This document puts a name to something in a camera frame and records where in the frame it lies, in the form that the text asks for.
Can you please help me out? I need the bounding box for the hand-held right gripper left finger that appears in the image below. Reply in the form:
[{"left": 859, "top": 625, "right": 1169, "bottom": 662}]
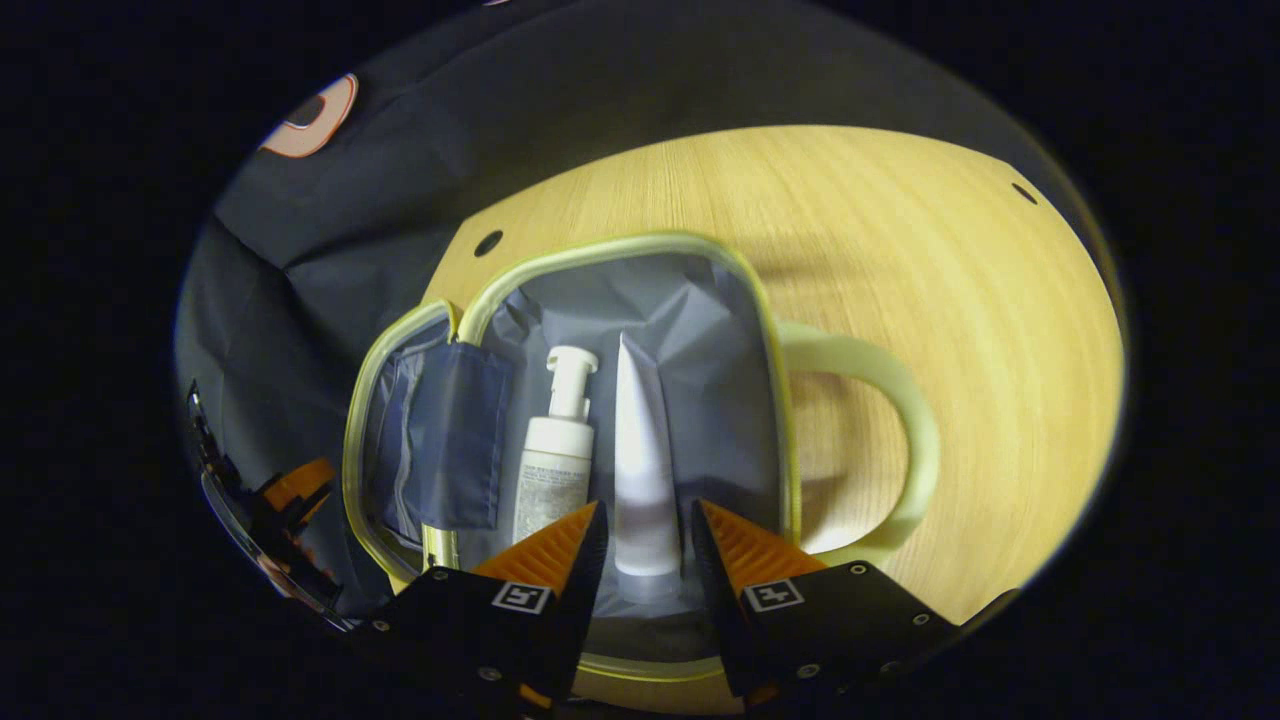
[{"left": 350, "top": 500, "right": 611, "bottom": 717}]

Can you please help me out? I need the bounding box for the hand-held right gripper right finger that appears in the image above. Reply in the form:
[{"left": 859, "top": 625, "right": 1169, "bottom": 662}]
[{"left": 690, "top": 498, "right": 1021, "bottom": 706}]

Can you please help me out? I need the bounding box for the white pump bottle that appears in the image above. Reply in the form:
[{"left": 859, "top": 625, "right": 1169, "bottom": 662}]
[{"left": 512, "top": 345, "right": 601, "bottom": 547}]

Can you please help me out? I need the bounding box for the white squeeze tube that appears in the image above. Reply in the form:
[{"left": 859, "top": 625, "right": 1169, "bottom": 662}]
[{"left": 612, "top": 333, "right": 686, "bottom": 583}]

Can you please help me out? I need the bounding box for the pale yellow suitcase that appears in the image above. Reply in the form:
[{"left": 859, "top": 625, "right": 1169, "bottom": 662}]
[{"left": 343, "top": 232, "right": 942, "bottom": 713}]

